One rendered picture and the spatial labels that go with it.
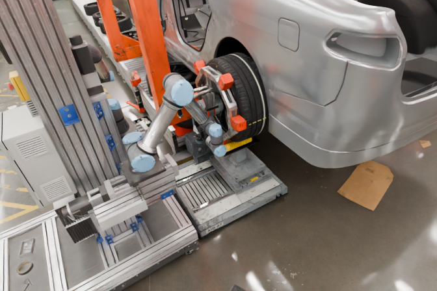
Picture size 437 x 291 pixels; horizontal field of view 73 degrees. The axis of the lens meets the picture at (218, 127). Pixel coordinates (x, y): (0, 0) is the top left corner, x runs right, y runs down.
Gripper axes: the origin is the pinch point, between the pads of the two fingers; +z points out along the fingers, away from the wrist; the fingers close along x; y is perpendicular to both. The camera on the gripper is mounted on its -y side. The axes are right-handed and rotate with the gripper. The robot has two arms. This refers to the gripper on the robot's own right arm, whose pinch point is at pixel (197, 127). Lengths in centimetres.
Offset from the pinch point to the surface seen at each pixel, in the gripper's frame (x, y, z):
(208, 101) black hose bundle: -9.8, 18.1, -1.7
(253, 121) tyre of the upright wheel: -36.0, -0.7, -15.7
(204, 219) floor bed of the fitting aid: 11, -75, -14
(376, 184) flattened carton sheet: -133, -82, -57
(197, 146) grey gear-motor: -11, -47, 39
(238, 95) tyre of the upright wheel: -28.9, 19.9, -9.4
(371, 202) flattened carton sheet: -113, -82, -67
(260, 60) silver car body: -43, 42, -14
